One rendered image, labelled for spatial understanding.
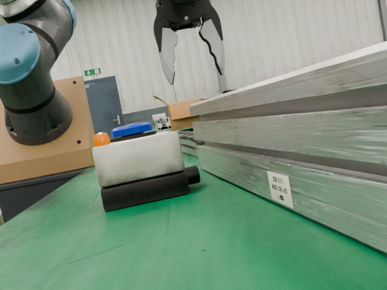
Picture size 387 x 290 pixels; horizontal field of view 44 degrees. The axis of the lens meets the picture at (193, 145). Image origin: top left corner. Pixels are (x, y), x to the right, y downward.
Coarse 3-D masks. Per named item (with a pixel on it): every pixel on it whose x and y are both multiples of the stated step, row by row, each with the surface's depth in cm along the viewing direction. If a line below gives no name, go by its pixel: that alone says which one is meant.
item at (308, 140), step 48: (384, 48) 17; (240, 96) 36; (288, 96) 26; (336, 96) 23; (384, 96) 19; (240, 144) 39; (288, 144) 28; (336, 144) 22; (384, 144) 18; (288, 192) 29; (336, 192) 23; (384, 192) 18; (384, 240) 19
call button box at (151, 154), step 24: (120, 144) 43; (144, 144) 43; (168, 144) 44; (96, 168) 43; (120, 168) 43; (144, 168) 43; (168, 168) 44; (192, 168) 48; (120, 192) 43; (144, 192) 43; (168, 192) 44
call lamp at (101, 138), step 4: (100, 132) 43; (104, 132) 44; (96, 136) 43; (100, 136) 43; (104, 136) 43; (108, 136) 44; (96, 140) 43; (100, 140) 43; (104, 140) 43; (108, 140) 43; (96, 144) 43; (100, 144) 43; (104, 144) 43
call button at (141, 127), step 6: (126, 126) 45; (132, 126) 45; (138, 126) 45; (144, 126) 46; (150, 126) 47; (114, 132) 46; (120, 132) 45; (126, 132) 45; (132, 132) 45; (138, 132) 45
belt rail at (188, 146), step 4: (180, 140) 97; (184, 140) 92; (188, 140) 87; (180, 144) 104; (184, 144) 98; (188, 144) 88; (192, 144) 83; (196, 144) 83; (204, 144) 81; (184, 148) 94; (188, 148) 89; (192, 148) 85; (196, 148) 84; (188, 152) 90; (192, 152) 85; (196, 152) 81; (196, 156) 81
